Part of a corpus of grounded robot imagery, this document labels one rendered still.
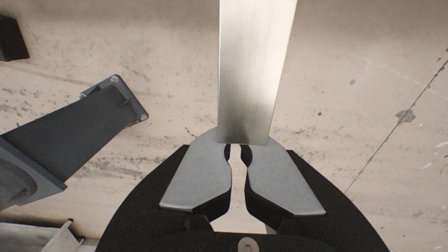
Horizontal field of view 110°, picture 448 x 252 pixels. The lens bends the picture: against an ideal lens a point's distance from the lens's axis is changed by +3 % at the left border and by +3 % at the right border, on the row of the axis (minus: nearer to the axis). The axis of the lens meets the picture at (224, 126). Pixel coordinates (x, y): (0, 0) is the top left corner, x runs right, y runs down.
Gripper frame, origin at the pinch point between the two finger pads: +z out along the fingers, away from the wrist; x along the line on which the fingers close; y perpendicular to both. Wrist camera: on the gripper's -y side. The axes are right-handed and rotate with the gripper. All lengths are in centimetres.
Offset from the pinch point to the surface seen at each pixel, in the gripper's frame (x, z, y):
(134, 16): -49, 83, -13
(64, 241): -169, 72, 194
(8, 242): -249, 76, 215
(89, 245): -161, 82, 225
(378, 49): 78, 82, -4
